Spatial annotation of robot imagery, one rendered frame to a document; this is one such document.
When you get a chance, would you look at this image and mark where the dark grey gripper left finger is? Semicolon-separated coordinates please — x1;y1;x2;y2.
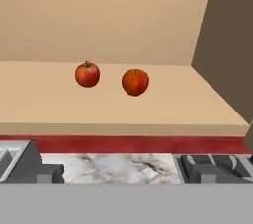
3;139;65;184

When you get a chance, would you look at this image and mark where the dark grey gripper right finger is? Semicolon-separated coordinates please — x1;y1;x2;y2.
181;163;253;184

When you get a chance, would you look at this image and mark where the light wood cabinet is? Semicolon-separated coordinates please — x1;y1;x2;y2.
0;0;253;153

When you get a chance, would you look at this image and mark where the red apple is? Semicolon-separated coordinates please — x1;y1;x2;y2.
121;68;150;98
74;60;101;89

